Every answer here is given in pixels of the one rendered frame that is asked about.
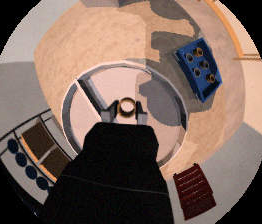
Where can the blue crate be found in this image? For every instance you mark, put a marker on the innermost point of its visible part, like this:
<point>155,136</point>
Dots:
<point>199,85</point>

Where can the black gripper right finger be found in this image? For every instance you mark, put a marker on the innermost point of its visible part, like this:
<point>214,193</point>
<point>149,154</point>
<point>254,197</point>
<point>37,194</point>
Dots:
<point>141,116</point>

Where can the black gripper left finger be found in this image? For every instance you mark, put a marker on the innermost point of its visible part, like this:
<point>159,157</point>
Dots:
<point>108,115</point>

